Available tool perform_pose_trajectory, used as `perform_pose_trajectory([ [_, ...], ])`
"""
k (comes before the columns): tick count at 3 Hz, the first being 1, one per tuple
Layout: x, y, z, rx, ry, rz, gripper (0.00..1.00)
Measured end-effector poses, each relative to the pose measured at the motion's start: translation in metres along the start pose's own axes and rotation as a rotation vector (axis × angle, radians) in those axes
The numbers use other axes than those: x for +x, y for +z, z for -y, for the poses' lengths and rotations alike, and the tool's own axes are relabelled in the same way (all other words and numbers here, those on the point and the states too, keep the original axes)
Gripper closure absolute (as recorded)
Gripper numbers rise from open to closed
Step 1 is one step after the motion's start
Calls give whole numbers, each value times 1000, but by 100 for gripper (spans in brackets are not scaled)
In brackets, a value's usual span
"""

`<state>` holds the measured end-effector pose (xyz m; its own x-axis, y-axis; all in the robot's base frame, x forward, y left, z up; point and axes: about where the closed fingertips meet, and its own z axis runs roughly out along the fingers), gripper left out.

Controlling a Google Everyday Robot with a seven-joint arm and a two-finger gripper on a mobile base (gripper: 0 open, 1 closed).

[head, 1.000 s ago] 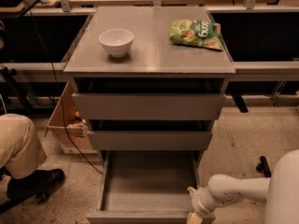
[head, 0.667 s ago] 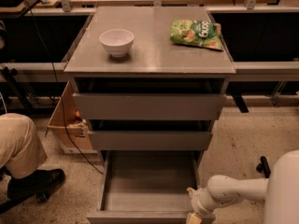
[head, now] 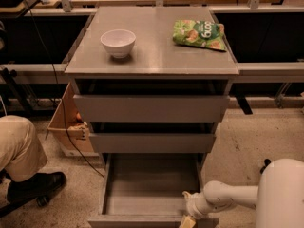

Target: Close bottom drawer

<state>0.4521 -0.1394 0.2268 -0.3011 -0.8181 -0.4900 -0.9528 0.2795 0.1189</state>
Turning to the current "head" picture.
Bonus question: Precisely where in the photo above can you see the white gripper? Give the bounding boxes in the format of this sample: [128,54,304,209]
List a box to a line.
[179,191,211,228]

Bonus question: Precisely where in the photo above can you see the grey bottom drawer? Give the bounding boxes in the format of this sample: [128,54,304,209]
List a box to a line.
[87,152,219,228]

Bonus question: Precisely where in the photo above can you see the grey drawer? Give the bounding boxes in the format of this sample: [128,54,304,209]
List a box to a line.
[87,152,219,228]
[89,123,216,153]
[72,79,229,123]

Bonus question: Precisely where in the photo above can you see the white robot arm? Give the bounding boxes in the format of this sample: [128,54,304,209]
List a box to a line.
[182,159,304,228]

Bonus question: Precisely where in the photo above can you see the grey middle drawer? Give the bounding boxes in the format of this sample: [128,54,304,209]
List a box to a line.
[89,123,216,153]

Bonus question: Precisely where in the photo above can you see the grey drawer cabinet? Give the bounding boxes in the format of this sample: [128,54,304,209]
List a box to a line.
[64,6,240,163]

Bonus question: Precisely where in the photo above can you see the grey top drawer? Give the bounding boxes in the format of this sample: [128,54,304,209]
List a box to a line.
[72,79,229,123]

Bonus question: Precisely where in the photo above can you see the black stand leg with wheel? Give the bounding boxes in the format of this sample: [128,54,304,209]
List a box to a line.
[260,159,272,174]

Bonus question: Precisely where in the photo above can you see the cardboard box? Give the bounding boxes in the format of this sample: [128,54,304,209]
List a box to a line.
[47,84,96,157]

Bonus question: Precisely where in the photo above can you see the black chair base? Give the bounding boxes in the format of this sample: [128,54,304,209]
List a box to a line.
[0,195,50,218]

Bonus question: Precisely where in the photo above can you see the black shoe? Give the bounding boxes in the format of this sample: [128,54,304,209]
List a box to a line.
[7,172,66,203]

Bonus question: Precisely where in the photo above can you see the person leg beige trousers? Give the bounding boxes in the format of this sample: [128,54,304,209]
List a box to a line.
[0,115,48,182]

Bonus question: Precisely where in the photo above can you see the green snack bag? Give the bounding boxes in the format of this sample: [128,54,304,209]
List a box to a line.
[173,20,226,51]

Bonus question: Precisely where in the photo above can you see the white bowl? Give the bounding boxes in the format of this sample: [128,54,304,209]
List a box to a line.
[101,29,136,58]

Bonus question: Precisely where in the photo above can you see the black cable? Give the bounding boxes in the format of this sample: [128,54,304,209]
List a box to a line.
[13,0,105,179]

